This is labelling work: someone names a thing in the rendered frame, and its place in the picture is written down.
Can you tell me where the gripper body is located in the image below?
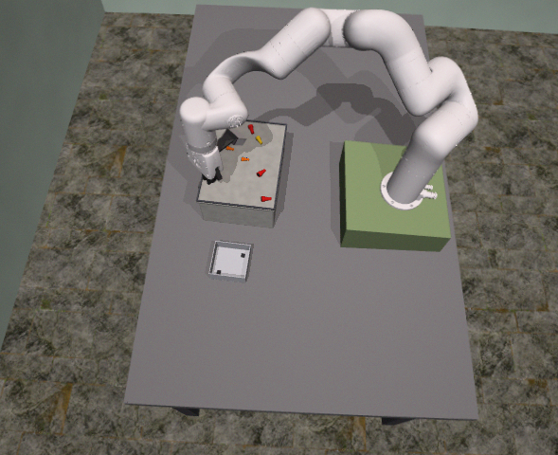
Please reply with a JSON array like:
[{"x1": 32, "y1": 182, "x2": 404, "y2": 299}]
[{"x1": 186, "y1": 142, "x2": 224, "y2": 180}]

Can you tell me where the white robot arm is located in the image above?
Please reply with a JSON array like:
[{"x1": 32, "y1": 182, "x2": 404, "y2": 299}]
[{"x1": 180, "y1": 8, "x2": 478, "y2": 210}]

